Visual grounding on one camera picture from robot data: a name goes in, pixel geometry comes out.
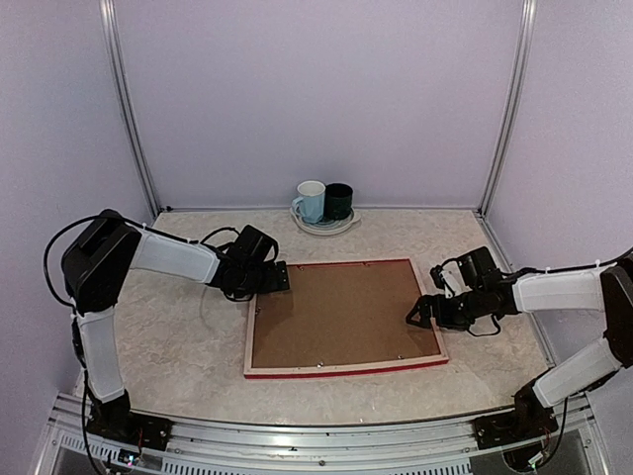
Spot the light blue mug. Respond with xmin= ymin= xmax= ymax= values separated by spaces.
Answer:
xmin=291 ymin=180 xmax=325 ymax=224

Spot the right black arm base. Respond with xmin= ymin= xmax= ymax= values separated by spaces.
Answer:
xmin=473 ymin=381 xmax=559 ymax=450

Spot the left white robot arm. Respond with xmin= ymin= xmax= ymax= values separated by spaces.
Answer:
xmin=61 ymin=209 xmax=291 ymax=440

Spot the white plate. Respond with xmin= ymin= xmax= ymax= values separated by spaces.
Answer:
xmin=290 ymin=208 xmax=361 ymax=237

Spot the dark green mug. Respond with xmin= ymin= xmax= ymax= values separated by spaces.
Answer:
xmin=323 ymin=183 xmax=353 ymax=221

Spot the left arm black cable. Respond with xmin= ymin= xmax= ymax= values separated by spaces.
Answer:
xmin=43 ymin=213 xmax=243 ymax=308

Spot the right aluminium corner post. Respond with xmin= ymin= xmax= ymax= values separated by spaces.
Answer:
xmin=478 ymin=0 xmax=538 ymax=219

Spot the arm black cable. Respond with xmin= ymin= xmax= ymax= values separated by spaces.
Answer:
xmin=43 ymin=213 xmax=243 ymax=308
xmin=494 ymin=246 xmax=633 ymax=278

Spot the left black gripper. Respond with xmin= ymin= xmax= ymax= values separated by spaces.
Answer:
xmin=234 ymin=261 xmax=291 ymax=300

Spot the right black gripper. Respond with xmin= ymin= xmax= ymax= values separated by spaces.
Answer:
xmin=406 ymin=286 xmax=486 ymax=331

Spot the left aluminium corner post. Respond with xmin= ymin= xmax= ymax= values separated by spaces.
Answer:
xmin=99 ymin=0 xmax=161 ymax=218

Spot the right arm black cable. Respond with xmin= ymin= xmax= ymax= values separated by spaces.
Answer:
xmin=494 ymin=246 xmax=633 ymax=278

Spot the aluminium corner post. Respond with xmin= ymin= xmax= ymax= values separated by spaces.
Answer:
xmin=99 ymin=0 xmax=161 ymax=218
xmin=478 ymin=0 xmax=538 ymax=219

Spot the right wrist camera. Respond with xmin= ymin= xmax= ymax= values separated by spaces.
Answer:
xmin=430 ymin=265 xmax=462 ymax=298

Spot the brown backing board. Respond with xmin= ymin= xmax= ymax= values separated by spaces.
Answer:
xmin=250 ymin=260 xmax=443 ymax=370

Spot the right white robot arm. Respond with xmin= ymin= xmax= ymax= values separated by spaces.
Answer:
xmin=406 ymin=246 xmax=632 ymax=439

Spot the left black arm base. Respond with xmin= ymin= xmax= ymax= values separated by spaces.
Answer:
xmin=87 ymin=390 xmax=174 ymax=451

